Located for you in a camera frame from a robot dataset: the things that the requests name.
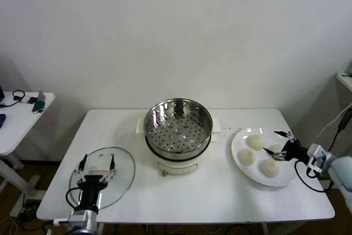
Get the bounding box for round glass pot lid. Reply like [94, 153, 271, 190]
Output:
[69, 146, 136, 210]

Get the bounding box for white shelf table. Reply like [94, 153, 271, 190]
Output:
[335, 72, 352, 92]

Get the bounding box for large white plate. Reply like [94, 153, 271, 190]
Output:
[230, 127, 300, 187]

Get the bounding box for white side table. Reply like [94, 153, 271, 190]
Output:
[0, 91, 56, 200]

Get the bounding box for white steamed baozi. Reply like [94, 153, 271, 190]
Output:
[260, 159, 281, 177]
[268, 144, 284, 155]
[238, 149, 257, 166]
[248, 135, 265, 150]

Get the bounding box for perforated steel steamer basket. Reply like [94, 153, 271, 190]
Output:
[136, 97, 222, 156]

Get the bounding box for pale green object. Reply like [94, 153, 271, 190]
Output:
[340, 61, 352, 78]

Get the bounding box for green flat object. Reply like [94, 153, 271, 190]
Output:
[32, 100, 46, 114]

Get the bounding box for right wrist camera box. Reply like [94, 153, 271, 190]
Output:
[307, 143, 329, 174]

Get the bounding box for floor power strip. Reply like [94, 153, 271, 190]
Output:
[23, 198, 39, 211]

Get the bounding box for white hanging cable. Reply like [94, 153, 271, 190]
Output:
[315, 105, 352, 140]

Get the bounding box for black cable with adapter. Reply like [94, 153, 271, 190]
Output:
[328, 108, 352, 152]

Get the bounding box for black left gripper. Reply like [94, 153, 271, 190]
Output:
[71, 153, 117, 211]

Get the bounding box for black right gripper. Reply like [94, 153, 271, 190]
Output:
[263, 130, 309, 163]

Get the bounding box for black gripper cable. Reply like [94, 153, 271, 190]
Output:
[65, 187, 83, 210]
[294, 160, 333, 193]

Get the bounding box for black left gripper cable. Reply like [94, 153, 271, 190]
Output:
[65, 187, 83, 210]

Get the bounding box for black looped cable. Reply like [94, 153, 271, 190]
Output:
[0, 90, 27, 108]

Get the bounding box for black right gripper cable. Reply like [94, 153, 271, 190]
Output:
[294, 160, 333, 193]

